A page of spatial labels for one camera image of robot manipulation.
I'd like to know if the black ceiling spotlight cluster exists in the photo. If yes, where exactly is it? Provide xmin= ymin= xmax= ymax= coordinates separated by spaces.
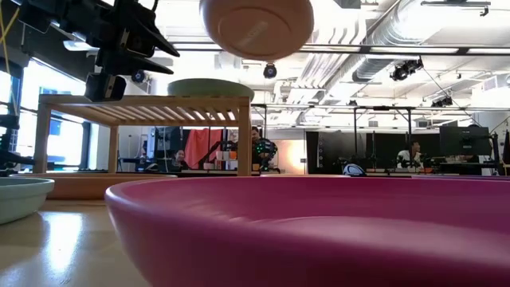
xmin=430 ymin=95 xmax=454 ymax=108
xmin=389 ymin=58 xmax=425 ymax=83

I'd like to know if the black partition panel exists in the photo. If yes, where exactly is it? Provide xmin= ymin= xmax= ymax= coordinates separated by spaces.
xmin=305 ymin=130 xmax=402 ymax=174

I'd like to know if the magenta plastic plate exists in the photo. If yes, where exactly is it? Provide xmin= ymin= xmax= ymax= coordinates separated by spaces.
xmin=104 ymin=176 xmax=510 ymax=287

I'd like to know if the black metal frame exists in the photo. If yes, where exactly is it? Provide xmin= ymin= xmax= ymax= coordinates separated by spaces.
xmin=249 ymin=102 xmax=418 ymax=173

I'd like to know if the beige pink bowl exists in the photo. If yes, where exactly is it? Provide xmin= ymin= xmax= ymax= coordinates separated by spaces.
xmin=198 ymin=0 xmax=315 ymax=62

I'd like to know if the slatted wooden shelf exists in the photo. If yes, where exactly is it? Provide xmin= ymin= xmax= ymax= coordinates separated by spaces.
xmin=32 ymin=94 xmax=253 ymax=177

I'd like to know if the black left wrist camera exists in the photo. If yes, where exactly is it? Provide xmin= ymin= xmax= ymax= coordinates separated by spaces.
xmin=84 ymin=73 xmax=128 ymax=103

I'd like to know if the pale green plastic plate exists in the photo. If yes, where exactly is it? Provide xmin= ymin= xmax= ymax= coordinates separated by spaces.
xmin=167 ymin=77 xmax=256 ymax=101
xmin=0 ymin=177 xmax=56 ymax=226

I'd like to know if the overhead light bar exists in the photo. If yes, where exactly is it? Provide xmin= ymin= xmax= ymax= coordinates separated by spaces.
xmin=167 ymin=41 xmax=510 ymax=56

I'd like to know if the orange red cloth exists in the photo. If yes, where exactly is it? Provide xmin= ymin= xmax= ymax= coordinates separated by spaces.
xmin=183 ymin=128 xmax=223 ymax=168

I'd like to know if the white blue ball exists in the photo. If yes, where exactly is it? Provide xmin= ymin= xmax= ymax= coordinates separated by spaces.
xmin=342 ymin=163 xmax=367 ymax=175

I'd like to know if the person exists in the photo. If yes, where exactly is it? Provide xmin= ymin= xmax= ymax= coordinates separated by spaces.
xmin=249 ymin=126 xmax=265 ymax=145
xmin=169 ymin=149 xmax=190 ymax=172
xmin=396 ymin=140 xmax=424 ymax=168

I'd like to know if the black computer monitor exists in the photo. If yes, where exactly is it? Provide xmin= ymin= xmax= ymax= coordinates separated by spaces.
xmin=439 ymin=125 xmax=492 ymax=157

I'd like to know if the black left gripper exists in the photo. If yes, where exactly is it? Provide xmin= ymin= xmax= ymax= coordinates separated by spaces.
xmin=85 ymin=0 xmax=181 ymax=77

